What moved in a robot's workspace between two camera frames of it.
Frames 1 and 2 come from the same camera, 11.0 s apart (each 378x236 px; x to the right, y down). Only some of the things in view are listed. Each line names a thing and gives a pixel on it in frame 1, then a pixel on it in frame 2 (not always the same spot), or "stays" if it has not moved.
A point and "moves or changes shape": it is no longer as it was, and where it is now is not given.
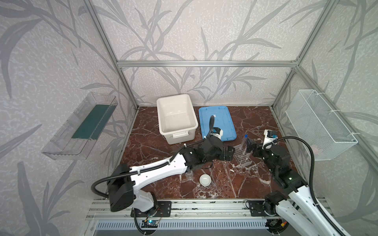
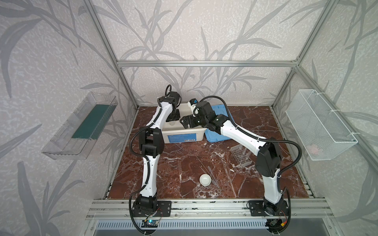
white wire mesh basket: [317, 124] stays
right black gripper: [254, 149] to [190, 119]
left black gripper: [224, 152] to [173, 115]
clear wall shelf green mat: [77, 139] stays
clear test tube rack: [240, 158] stays
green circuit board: [149, 223] stays
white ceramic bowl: [205, 180] stays
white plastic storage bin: [177, 120] moves or changes shape
